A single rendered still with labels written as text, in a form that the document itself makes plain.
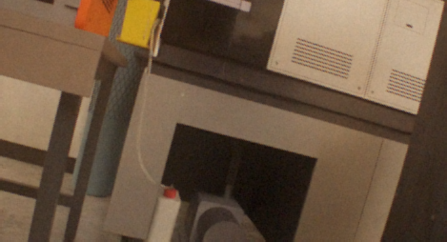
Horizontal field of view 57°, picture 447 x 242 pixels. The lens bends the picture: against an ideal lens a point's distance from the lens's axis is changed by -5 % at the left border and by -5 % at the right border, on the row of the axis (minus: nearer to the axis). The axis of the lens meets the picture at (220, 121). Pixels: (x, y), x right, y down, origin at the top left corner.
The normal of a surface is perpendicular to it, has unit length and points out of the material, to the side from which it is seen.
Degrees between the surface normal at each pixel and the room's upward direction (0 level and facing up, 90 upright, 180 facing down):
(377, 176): 90
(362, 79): 90
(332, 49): 90
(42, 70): 90
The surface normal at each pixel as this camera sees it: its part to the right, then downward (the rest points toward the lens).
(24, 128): 0.15, 0.08
